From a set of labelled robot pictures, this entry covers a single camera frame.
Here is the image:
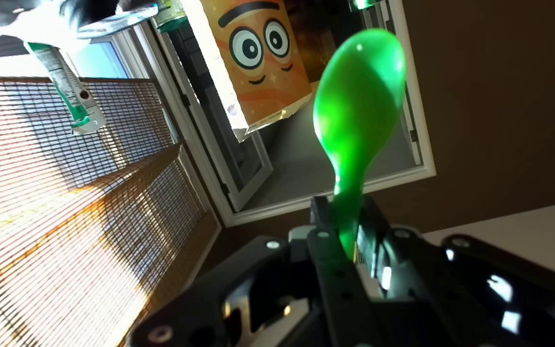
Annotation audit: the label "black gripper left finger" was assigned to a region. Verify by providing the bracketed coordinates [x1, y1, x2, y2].
[128, 194, 381, 347]

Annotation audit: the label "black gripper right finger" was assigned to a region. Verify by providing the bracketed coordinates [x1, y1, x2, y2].
[356, 198, 555, 347]

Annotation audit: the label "green plastic spoon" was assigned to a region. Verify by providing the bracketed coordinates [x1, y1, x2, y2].
[311, 24, 408, 257]

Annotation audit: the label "orange box with cartoon face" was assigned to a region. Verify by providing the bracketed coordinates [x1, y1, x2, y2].
[179, 0, 311, 142]

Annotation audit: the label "window blinds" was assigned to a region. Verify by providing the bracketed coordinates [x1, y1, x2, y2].
[0, 74, 221, 347]

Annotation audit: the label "green and white tube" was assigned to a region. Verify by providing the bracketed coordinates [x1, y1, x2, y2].
[22, 36, 107, 136]

